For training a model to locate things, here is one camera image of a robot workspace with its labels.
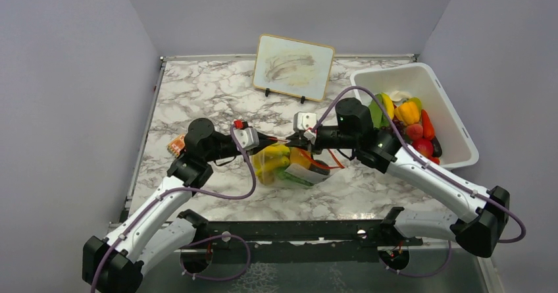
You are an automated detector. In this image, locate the small whiteboard with wood frame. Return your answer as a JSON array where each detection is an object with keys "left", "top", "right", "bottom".
[{"left": 252, "top": 34, "right": 336, "bottom": 101}]

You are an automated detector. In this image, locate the red tomato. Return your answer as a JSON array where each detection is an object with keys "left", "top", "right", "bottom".
[{"left": 429, "top": 157, "right": 440, "bottom": 165}]

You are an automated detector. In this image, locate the clear zip top bag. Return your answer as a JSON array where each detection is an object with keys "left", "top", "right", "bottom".
[{"left": 269, "top": 141, "right": 345, "bottom": 188}]

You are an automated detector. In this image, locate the white garlic bulb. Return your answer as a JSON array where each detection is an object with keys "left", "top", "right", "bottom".
[{"left": 388, "top": 90, "right": 413, "bottom": 103}]

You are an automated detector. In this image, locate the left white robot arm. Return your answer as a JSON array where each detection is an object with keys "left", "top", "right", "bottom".
[{"left": 82, "top": 118, "right": 278, "bottom": 292}]

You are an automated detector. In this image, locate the pink peach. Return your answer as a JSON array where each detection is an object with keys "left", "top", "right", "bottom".
[{"left": 405, "top": 123, "right": 424, "bottom": 142}]

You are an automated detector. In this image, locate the orange snack packet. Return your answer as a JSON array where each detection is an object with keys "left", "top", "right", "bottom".
[{"left": 166, "top": 134, "right": 185, "bottom": 157}]

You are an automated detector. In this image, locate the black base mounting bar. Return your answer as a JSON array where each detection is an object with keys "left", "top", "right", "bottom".
[{"left": 176, "top": 209, "right": 423, "bottom": 265}]

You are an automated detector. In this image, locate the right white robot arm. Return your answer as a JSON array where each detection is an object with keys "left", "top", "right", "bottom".
[{"left": 288, "top": 97, "right": 510, "bottom": 257}]

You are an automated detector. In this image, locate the yellow banana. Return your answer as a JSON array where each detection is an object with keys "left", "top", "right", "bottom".
[
  {"left": 251, "top": 145, "right": 290, "bottom": 186},
  {"left": 380, "top": 93, "right": 395, "bottom": 120}
]

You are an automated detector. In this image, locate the yellow bell pepper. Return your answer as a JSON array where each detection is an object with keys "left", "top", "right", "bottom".
[{"left": 394, "top": 101, "right": 421, "bottom": 126}]

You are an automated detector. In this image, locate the white plastic bin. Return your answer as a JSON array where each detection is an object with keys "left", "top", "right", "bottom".
[{"left": 350, "top": 63, "right": 479, "bottom": 170}]

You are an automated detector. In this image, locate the dark round mushroom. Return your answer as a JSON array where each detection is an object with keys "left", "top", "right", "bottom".
[{"left": 309, "top": 160, "right": 331, "bottom": 176}]

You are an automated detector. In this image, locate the red apple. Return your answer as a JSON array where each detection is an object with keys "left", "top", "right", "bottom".
[{"left": 412, "top": 138, "right": 434, "bottom": 158}]

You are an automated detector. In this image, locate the dark eggplant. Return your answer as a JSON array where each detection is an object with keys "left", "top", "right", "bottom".
[{"left": 431, "top": 136, "right": 443, "bottom": 158}]

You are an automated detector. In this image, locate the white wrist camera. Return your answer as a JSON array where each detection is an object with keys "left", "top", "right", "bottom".
[
  {"left": 293, "top": 112, "right": 317, "bottom": 144},
  {"left": 231, "top": 120, "right": 260, "bottom": 151}
]

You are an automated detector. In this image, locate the green leaf vegetable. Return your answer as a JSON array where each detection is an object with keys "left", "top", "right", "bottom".
[{"left": 368, "top": 93, "right": 390, "bottom": 128}]

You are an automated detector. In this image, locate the red chili pepper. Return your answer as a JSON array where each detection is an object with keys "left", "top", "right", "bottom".
[{"left": 421, "top": 109, "right": 436, "bottom": 140}]

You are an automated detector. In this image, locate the green lettuce head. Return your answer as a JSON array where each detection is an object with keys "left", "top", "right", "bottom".
[{"left": 275, "top": 171, "right": 314, "bottom": 187}]

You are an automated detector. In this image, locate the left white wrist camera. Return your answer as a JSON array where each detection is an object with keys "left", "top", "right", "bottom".
[{"left": 231, "top": 120, "right": 260, "bottom": 151}]

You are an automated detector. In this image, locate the orange mango fruit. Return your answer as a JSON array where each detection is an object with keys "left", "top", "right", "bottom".
[{"left": 290, "top": 147, "right": 311, "bottom": 169}]

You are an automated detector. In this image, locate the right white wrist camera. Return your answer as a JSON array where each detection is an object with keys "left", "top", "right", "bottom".
[{"left": 293, "top": 112, "right": 317, "bottom": 144}]

